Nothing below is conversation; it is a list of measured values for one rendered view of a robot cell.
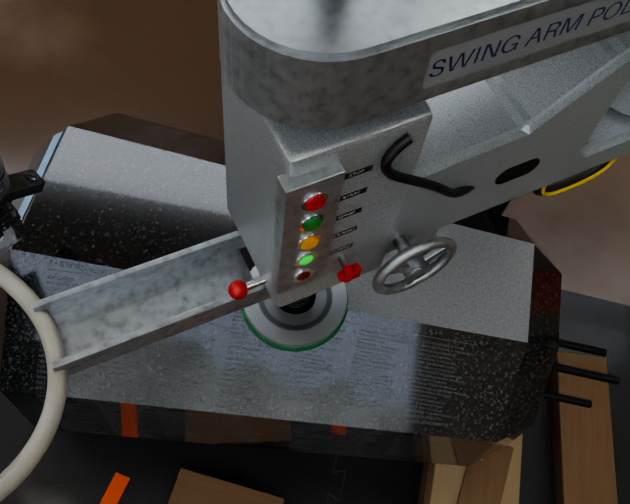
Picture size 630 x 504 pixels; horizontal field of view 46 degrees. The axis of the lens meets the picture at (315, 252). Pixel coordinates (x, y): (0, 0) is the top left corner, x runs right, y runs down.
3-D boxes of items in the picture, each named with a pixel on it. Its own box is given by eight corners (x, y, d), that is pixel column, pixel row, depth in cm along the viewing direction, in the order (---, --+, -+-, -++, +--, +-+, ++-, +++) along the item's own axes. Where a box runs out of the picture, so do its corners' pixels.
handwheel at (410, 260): (419, 231, 131) (438, 184, 118) (447, 278, 127) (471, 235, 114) (344, 261, 127) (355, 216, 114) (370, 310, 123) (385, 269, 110)
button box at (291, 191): (317, 262, 114) (336, 154, 89) (324, 276, 113) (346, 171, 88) (269, 280, 112) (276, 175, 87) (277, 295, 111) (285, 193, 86)
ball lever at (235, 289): (268, 272, 121) (269, 263, 118) (276, 288, 120) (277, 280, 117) (225, 289, 119) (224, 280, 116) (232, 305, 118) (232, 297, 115)
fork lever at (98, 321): (388, 172, 144) (393, 157, 140) (437, 253, 137) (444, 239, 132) (31, 297, 124) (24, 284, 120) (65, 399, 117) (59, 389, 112)
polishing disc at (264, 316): (222, 316, 148) (222, 314, 147) (274, 235, 157) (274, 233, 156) (316, 366, 144) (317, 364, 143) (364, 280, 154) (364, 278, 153)
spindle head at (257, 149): (400, 151, 142) (458, -39, 103) (458, 244, 133) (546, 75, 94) (225, 214, 133) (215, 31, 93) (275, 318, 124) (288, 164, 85)
